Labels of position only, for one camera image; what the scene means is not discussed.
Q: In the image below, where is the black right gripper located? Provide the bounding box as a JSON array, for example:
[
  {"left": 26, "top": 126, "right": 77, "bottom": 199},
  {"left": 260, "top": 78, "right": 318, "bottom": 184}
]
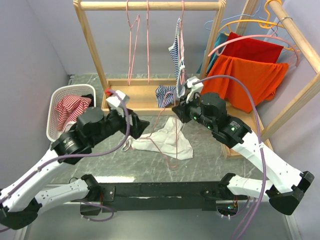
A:
[{"left": 172, "top": 91, "right": 215, "bottom": 130}]

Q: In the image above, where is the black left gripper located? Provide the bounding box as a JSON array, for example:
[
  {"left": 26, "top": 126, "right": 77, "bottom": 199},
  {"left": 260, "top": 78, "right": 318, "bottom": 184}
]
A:
[{"left": 89, "top": 105, "right": 149, "bottom": 146}]

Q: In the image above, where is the pink hanger of white top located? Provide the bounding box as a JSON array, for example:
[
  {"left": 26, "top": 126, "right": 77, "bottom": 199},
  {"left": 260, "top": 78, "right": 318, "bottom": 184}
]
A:
[{"left": 139, "top": 91, "right": 181, "bottom": 171}]

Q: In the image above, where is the black tank top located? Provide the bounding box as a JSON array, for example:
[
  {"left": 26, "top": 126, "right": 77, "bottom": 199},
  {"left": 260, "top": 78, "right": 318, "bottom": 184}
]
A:
[{"left": 79, "top": 93, "right": 95, "bottom": 108}]

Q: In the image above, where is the red white striped tank top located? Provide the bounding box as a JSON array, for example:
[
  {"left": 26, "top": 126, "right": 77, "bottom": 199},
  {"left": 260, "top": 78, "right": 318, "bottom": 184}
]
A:
[{"left": 54, "top": 94, "right": 94, "bottom": 132}]

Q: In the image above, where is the pink wire hanger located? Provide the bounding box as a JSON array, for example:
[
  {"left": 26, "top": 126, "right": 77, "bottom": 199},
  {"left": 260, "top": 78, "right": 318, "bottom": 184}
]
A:
[{"left": 125, "top": 0, "right": 140, "bottom": 86}]

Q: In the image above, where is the pink hanger of striped top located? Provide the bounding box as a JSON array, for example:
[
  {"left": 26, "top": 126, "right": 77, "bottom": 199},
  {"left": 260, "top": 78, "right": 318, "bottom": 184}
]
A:
[{"left": 146, "top": 0, "right": 151, "bottom": 84}]

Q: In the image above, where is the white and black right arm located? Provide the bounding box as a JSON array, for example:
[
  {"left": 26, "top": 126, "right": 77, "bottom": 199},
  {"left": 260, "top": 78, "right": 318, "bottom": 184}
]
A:
[{"left": 172, "top": 92, "right": 315, "bottom": 216}]

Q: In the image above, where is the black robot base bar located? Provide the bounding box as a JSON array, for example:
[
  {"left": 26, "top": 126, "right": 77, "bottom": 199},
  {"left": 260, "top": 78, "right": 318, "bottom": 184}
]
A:
[{"left": 81, "top": 181, "right": 248, "bottom": 212}]

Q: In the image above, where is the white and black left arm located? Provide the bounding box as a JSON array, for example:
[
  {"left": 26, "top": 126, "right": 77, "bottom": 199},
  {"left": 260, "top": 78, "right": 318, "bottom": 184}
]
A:
[{"left": 0, "top": 107, "right": 150, "bottom": 230}]

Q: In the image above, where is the blue white striped tank top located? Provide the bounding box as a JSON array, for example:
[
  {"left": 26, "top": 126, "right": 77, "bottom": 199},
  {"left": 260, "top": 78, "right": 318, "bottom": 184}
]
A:
[{"left": 155, "top": 18, "right": 187, "bottom": 108}]

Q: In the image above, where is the large pink plastic hanger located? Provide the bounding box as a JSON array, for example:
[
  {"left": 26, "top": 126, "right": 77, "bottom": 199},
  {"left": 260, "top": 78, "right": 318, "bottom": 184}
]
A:
[{"left": 208, "top": 32, "right": 299, "bottom": 66}]

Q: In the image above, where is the pink hanger of blue top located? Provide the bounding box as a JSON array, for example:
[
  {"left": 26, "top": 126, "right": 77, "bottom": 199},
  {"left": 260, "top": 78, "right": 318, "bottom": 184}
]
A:
[{"left": 178, "top": 0, "right": 185, "bottom": 85}]

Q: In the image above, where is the orange plastic hanger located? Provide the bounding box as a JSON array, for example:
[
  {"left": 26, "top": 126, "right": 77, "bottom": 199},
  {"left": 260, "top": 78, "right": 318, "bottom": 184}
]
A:
[{"left": 219, "top": 0, "right": 284, "bottom": 36}]

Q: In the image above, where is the small wooden clothes rack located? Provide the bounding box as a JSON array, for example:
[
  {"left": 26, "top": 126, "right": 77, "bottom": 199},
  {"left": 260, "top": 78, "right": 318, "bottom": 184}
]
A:
[{"left": 72, "top": 0, "right": 227, "bottom": 116}]

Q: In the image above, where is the teal garment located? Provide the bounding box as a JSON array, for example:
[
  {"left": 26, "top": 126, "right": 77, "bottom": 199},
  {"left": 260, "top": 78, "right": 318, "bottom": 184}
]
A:
[{"left": 197, "top": 32, "right": 230, "bottom": 75}]

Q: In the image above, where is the white perforated laundry basket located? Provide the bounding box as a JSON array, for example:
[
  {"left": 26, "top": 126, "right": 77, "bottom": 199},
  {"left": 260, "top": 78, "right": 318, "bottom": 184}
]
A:
[{"left": 46, "top": 84, "right": 96, "bottom": 142}]

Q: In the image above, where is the large wooden clothes rack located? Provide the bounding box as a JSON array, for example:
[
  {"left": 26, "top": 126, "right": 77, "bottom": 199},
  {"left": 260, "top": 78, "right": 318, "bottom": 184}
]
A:
[{"left": 198, "top": 0, "right": 320, "bottom": 160}]

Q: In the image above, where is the orange shirt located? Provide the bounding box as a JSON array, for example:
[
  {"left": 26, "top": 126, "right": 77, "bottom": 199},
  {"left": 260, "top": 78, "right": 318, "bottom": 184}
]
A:
[{"left": 201, "top": 55, "right": 289, "bottom": 113}]

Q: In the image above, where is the red shirt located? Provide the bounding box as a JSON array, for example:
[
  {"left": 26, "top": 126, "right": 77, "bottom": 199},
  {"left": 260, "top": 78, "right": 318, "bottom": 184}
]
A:
[{"left": 222, "top": 38, "right": 284, "bottom": 64}]

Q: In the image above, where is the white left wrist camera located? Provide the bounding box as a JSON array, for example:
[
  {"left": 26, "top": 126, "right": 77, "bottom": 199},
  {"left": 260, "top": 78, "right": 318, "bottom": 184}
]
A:
[{"left": 104, "top": 88, "right": 130, "bottom": 117}]

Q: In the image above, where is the blue wire hanger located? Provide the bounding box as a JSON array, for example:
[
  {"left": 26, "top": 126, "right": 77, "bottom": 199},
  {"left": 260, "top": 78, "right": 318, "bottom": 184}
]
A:
[{"left": 204, "top": 0, "right": 270, "bottom": 32}]

